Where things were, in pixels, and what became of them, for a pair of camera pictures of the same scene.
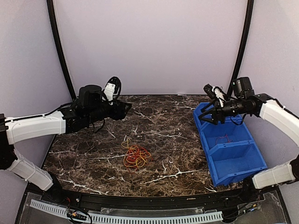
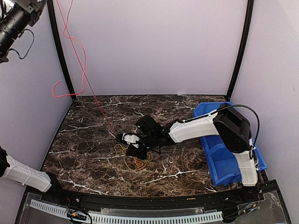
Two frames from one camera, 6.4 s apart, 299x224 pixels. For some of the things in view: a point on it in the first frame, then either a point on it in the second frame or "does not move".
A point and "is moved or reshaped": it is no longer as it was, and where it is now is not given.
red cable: (137, 157) is moved or reshaped
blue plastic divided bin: (230, 150) does not move
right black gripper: (221, 116) to (132, 151)
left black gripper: (119, 112) to (32, 7)
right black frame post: (243, 46) does not move
